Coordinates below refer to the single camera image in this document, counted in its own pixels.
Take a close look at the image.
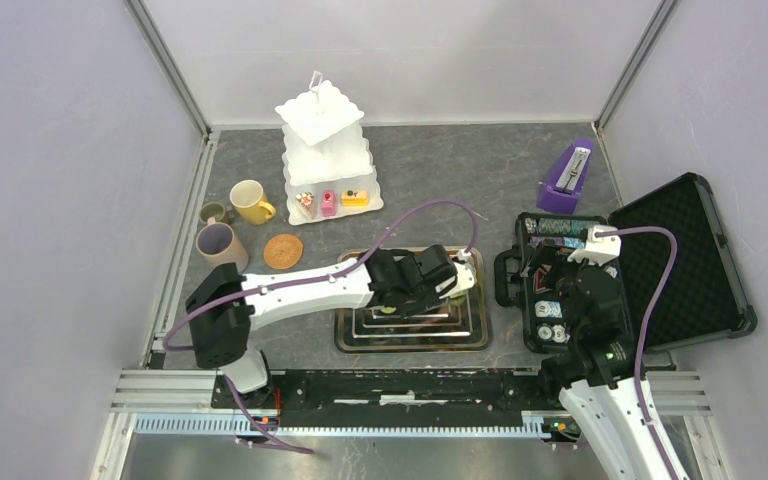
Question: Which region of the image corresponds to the small green cup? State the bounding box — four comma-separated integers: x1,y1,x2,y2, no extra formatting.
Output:
199,202,235,224

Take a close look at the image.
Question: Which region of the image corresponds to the woven rattan coaster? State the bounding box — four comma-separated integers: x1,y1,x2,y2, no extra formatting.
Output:
263,233,304,270

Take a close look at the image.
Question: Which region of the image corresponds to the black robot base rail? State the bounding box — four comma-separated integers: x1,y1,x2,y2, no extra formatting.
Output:
241,369,563,428

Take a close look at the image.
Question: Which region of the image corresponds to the stainless steel serving tray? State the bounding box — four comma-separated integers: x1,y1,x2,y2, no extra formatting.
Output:
334,250,492,354

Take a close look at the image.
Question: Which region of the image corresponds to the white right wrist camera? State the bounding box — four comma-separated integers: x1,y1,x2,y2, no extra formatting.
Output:
567,224,622,266

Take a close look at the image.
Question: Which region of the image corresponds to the purple metronome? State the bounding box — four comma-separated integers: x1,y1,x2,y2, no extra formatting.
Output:
536,138,594,215

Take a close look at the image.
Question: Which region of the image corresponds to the black poker chip case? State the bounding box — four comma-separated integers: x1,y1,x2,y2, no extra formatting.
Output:
494,172,758,352

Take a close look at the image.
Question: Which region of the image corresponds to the yellow layered cake slice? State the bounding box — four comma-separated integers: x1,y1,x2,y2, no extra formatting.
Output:
340,190,370,208

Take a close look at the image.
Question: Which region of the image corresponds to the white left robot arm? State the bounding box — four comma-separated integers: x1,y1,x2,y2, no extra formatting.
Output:
183,245,478,408

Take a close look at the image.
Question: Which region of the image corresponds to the strawberry triangle cake slice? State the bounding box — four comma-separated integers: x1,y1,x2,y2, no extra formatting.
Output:
295,191,316,220

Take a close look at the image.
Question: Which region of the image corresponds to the green patterned chip roll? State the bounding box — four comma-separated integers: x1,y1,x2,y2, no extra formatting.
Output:
537,217,594,238

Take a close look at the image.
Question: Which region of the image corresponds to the white three-tier dessert stand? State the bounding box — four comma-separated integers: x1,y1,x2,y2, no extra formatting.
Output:
275,71,384,226

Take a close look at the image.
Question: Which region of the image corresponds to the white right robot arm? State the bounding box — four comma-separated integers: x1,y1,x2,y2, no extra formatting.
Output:
537,249,687,479

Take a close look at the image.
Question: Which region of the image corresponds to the yellow mug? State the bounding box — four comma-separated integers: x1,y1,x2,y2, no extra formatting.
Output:
229,180,276,225

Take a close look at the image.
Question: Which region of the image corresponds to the red triangular dealer marker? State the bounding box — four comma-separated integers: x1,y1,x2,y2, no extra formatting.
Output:
533,268,551,295

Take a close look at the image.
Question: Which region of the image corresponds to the pink tall mug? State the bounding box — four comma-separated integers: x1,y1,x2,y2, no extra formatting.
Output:
195,222,249,272

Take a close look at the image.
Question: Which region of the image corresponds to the pink cake slice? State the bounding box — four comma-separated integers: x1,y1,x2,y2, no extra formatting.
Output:
320,190,336,218

